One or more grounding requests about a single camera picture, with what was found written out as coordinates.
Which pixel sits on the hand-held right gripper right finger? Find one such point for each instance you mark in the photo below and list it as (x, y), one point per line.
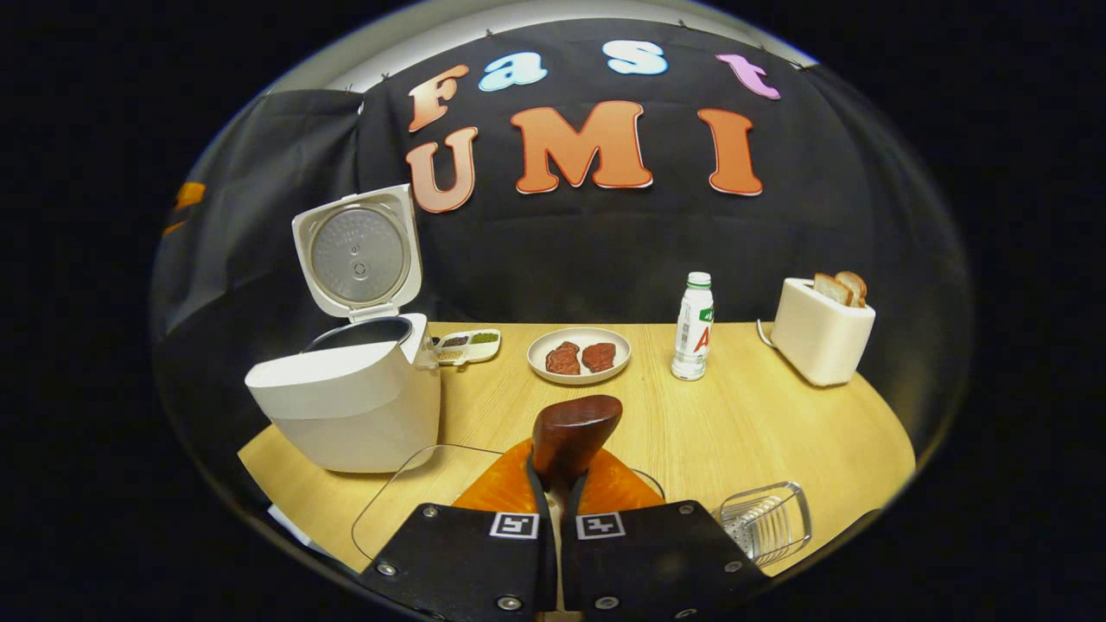
(657, 561)

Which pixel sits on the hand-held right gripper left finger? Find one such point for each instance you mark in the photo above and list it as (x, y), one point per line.
(458, 561)

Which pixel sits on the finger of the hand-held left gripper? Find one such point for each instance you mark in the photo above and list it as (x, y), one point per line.
(188, 194)

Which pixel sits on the brown wooden spoon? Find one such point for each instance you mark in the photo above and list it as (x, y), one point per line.
(575, 432)

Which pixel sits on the white rice cooker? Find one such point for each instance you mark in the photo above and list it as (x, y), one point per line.
(346, 406)

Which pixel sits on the white round plate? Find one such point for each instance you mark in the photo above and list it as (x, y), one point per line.
(579, 380)

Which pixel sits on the red steak piece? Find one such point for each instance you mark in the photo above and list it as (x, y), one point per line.
(563, 358)
(599, 356)

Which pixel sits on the white divided grain tray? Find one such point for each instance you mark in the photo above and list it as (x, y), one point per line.
(471, 345)

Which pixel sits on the white drink bottle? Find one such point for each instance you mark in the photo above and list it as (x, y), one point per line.
(691, 337)

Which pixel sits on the white toaster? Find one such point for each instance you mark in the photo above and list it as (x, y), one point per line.
(816, 341)

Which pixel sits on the black backdrop cloth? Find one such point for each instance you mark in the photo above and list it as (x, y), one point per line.
(605, 250)

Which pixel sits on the toast bread slice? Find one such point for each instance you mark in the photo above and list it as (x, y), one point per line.
(831, 289)
(855, 285)

